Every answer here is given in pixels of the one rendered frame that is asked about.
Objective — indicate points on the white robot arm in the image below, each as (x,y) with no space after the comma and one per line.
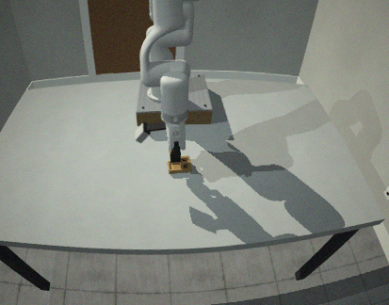
(165,76)

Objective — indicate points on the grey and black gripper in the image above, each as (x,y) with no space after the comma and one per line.
(176,141)

